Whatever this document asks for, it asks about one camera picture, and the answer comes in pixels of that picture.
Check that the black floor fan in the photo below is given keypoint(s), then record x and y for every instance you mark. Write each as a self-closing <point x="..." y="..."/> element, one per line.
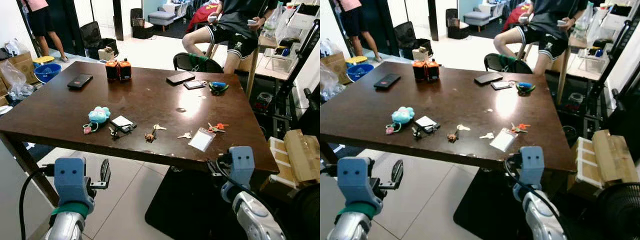
<point x="620" y="215"/>
<point x="307" y="215"/>

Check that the seated person in black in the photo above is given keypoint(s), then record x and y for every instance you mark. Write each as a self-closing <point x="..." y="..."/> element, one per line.
<point x="240" y="15"/>
<point x="555" y="15"/>

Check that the white card key bunch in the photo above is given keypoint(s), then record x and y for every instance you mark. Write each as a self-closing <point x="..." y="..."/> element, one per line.
<point x="122" y="121"/>
<point x="425" y="121"/>

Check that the plain flat cardboard box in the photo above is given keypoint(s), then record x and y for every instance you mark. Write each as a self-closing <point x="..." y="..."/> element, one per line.
<point x="305" y="155"/>
<point x="617" y="155"/>

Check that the orange keys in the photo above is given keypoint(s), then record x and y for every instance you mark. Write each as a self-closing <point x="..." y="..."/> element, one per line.
<point x="218" y="127"/>
<point x="520" y="127"/>

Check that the cardboard box with white tape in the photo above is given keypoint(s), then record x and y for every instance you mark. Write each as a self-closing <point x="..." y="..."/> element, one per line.
<point x="277" y="160"/>
<point x="585" y="160"/>

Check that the standing person pink shirt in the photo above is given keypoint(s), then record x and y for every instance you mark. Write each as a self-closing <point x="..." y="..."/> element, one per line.
<point x="355" y="20"/>
<point x="37" y="20"/>

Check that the yellow round lid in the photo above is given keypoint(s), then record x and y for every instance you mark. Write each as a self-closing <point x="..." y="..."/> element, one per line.
<point x="43" y="59"/>
<point x="356" y="59"/>

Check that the black chair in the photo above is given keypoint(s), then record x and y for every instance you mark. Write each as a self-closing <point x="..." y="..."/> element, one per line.
<point x="185" y="62"/>
<point x="495" y="62"/>

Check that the grey ottoman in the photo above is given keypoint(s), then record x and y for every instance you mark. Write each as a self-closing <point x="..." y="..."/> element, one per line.
<point x="476" y="19"/>
<point x="161" y="19"/>

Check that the blue plastic bucket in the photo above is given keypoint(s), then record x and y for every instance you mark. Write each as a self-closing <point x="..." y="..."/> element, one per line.
<point x="360" y="73"/>
<point x="47" y="73"/>

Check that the clear plastic badge holder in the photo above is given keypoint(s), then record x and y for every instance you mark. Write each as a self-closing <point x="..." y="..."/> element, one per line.
<point x="201" y="140"/>
<point x="503" y="140"/>

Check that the clear plastic storage crate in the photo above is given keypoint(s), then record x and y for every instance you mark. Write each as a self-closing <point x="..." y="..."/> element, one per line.
<point x="595" y="62"/>
<point x="280" y="62"/>

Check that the clear plastic bottle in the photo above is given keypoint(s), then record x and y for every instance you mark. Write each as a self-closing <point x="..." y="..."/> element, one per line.
<point x="582" y="25"/>
<point x="272" y="25"/>

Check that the slim black metal stand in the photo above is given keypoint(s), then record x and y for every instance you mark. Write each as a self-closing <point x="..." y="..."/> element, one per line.
<point x="300" y="60"/>
<point x="612" y="55"/>

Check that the black stand with base panel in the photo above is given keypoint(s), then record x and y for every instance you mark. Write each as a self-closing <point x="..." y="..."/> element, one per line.
<point x="625" y="120"/>
<point x="312" y="115"/>

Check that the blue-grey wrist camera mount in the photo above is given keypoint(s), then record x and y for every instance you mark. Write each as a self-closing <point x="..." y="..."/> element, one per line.
<point x="532" y="162"/>
<point x="242" y="162"/>
<point x="70" y="177"/>
<point x="354" y="177"/>

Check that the single silver key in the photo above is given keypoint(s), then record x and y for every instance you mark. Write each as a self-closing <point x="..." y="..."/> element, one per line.
<point x="488" y="135"/>
<point x="186" y="135"/>

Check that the small white plastic bag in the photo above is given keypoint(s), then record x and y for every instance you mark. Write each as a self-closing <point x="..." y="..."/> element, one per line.
<point x="330" y="47"/>
<point x="17" y="47"/>

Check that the orange and black battery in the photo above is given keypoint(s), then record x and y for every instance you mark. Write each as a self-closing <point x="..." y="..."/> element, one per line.
<point x="111" y="71"/>
<point x="419" y="71"/>
<point x="125" y="70"/>
<point x="433" y="70"/>

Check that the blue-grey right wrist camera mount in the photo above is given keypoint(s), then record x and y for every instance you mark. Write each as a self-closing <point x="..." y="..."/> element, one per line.
<point x="532" y="162"/>
<point x="242" y="162"/>

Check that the small grey access card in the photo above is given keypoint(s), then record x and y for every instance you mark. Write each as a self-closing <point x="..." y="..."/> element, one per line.
<point x="194" y="85"/>
<point x="501" y="85"/>

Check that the small brown cardboard box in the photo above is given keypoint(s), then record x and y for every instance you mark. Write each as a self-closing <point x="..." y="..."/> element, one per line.
<point x="420" y="54"/>
<point x="106" y="54"/>

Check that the key with brown charm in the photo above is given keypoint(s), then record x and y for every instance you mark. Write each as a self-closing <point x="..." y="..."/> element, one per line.
<point x="452" y="135"/>
<point x="150" y="135"/>

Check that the black storage bin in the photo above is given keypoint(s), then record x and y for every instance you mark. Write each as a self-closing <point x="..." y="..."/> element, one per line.
<point x="456" y="30"/>
<point x="141" y="30"/>

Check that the light wooden side table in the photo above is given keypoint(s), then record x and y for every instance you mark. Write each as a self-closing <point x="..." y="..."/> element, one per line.
<point x="564" y="75"/>
<point x="252" y="70"/>

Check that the open black suitcase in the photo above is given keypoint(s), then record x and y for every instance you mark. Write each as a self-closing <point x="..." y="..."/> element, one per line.
<point x="406" y="35"/>
<point x="92" y="35"/>

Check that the dark brown wooden table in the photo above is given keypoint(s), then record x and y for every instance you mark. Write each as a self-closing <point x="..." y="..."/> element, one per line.
<point x="150" y="105"/>
<point x="450" y="105"/>

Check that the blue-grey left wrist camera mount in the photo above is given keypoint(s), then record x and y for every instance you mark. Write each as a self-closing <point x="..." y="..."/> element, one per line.
<point x="354" y="177"/>
<point x="70" y="177"/>

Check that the large brown cardboard box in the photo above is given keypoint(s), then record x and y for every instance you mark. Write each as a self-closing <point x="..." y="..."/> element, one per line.
<point x="340" y="65"/>
<point x="25" y="65"/>

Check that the large clear plastic bag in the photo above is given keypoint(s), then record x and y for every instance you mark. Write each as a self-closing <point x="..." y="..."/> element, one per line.
<point x="12" y="80"/>
<point x="330" y="82"/>

